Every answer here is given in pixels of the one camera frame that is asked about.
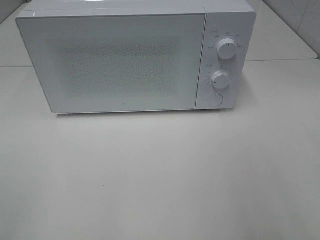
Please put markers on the round white door button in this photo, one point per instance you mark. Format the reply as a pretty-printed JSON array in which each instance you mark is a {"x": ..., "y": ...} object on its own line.
[{"x": 215, "y": 100}]

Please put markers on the white microwave oven body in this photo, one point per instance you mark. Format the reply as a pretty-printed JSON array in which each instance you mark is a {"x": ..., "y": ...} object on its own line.
[{"x": 223, "y": 19}]

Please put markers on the white microwave door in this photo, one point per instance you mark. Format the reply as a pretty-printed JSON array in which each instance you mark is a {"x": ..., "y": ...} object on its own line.
[{"x": 116, "y": 63}]

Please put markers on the white microwave knob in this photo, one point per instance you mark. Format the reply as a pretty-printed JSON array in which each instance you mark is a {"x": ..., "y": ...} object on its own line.
[
  {"x": 220, "y": 80},
  {"x": 226, "y": 48}
]

